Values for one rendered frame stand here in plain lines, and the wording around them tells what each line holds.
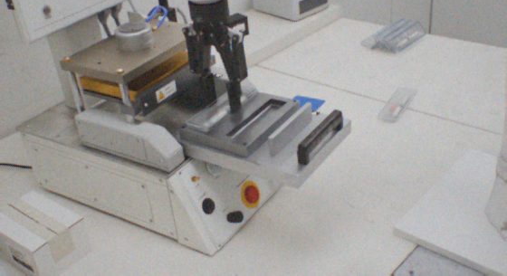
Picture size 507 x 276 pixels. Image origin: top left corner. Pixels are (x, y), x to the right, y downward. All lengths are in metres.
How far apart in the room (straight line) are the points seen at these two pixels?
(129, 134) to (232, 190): 0.25
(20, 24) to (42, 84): 0.62
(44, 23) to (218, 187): 0.49
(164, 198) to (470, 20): 2.74
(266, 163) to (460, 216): 0.43
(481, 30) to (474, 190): 2.37
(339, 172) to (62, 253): 0.65
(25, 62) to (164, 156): 0.80
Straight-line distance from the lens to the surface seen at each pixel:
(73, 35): 1.43
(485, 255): 1.24
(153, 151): 1.19
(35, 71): 1.90
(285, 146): 1.15
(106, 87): 1.30
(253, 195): 1.33
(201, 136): 1.18
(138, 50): 1.30
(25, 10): 1.31
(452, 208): 1.34
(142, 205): 1.31
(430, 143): 1.58
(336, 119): 1.17
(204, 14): 1.13
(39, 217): 1.34
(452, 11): 3.74
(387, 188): 1.41
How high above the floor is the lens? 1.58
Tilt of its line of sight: 30 degrees down
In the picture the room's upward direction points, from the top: 6 degrees counter-clockwise
